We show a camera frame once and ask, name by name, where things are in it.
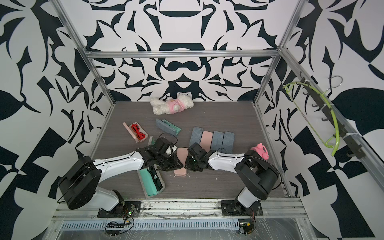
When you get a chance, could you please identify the teal case yellow glasses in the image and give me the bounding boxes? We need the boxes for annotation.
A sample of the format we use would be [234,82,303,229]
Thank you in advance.
[148,136,156,146]

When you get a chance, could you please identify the pink case purple glasses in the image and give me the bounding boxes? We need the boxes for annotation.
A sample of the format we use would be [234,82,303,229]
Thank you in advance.
[174,148,189,177]

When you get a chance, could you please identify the pink case thin glasses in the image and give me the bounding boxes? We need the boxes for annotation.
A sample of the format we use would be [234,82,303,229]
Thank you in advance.
[200,131,213,152]

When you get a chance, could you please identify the teal case black sunglasses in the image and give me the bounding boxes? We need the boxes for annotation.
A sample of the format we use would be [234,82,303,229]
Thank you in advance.
[138,166,166,198]

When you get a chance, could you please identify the grey case white glasses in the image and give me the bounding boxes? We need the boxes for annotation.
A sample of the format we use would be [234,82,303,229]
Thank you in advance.
[189,127,203,147]

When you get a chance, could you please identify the grey teal case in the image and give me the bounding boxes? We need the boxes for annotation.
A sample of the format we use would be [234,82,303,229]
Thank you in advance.
[155,119,182,136]

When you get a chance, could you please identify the grey case black sunglasses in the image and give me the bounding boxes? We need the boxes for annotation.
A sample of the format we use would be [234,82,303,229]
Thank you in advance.
[222,132,235,154]

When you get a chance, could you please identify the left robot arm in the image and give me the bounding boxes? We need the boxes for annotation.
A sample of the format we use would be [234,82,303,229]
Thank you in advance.
[58,138,183,212]

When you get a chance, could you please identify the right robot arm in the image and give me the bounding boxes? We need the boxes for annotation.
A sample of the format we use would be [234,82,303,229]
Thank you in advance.
[185,143,280,209]

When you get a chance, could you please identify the pink case red glasses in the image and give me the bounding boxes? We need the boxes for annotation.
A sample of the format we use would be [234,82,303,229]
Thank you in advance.
[123,122,148,143]

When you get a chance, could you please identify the white pink plush toy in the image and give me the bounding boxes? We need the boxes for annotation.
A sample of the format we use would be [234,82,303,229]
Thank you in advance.
[150,94,194,116]

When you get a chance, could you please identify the pink alarm clock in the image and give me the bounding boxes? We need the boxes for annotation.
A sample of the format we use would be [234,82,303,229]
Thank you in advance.
[251,143,270,161]

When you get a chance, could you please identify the small black electronics box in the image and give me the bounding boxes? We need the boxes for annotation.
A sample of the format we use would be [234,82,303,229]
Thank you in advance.
[239,222,256,236]

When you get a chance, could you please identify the green clothes hanger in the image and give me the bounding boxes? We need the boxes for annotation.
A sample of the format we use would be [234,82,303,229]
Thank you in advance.
[283,82,334,144]

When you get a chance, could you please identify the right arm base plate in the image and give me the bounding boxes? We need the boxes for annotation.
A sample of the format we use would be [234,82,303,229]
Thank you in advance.
[221,200,264,217]

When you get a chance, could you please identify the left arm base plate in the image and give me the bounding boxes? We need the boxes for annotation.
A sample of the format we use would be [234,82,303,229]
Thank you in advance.
[97,201,142,218]

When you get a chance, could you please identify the black connector with cables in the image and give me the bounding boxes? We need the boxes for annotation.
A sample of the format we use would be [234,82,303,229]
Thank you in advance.
[105,221,126,231]

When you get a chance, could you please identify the black wall hook rack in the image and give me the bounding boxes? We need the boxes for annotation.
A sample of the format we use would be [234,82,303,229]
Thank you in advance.
[300,73,366,160]

